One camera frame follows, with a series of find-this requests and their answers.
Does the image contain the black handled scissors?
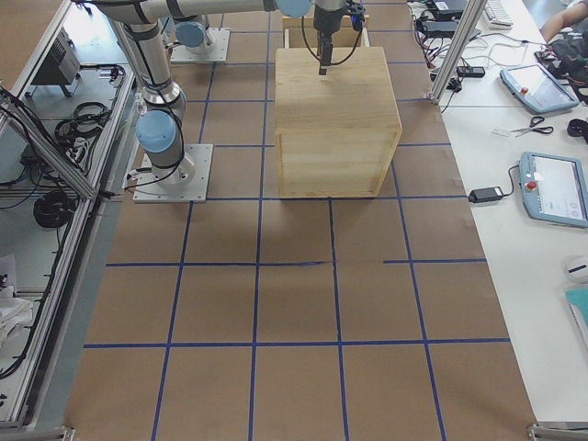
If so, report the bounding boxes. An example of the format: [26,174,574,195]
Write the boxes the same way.
[511,116,554,137]

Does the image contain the aluminium frame rail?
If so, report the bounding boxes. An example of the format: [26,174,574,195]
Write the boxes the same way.
[1,1,134,429]

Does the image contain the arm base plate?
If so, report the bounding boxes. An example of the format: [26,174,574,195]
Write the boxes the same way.
[132,143,213,203]
[171,28,231,64]

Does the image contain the lower teach pendant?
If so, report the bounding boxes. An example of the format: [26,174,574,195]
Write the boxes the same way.
[519,152,587,229]

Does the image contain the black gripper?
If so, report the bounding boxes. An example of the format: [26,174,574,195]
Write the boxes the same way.
[313,0,345,75]

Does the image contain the upper teach pendant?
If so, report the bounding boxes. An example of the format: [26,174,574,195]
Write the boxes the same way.
[500,63,580,114]

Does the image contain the wooden drawer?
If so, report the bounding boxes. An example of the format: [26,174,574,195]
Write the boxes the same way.
[281,16,369,49]

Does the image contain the black power brick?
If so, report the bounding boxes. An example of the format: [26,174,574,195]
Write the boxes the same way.
[468,187,504,204]

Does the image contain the aluminium frame post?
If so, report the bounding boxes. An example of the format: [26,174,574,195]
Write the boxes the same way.
[429,0,487,104]

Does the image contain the coiled black cable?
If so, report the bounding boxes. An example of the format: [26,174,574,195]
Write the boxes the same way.
[32,190,77,230]

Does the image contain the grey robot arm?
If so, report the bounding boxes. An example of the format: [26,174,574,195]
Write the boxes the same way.
[162,15,213,53]
[96,1,353,186]

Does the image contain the teach pendant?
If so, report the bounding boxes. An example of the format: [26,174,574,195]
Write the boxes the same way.
[519,152,587,229]
[500,63,580,114]

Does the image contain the wooden drawer cabinet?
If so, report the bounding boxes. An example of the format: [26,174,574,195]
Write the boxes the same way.
[275,47,402,198]

